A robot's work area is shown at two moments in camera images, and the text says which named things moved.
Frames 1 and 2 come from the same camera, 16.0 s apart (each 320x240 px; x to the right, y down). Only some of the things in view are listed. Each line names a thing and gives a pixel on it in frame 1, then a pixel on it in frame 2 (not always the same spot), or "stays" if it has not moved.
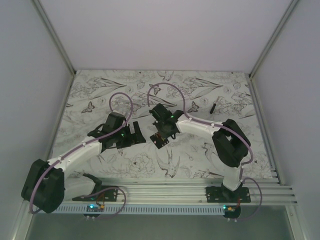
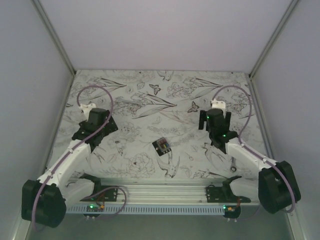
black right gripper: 164,135 -> 202,118
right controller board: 231,211 stays
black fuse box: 158,141 -> 158,149
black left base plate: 100,193 stays
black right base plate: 223,194 stays
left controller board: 94,208 stays
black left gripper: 132,138 -> 110,127
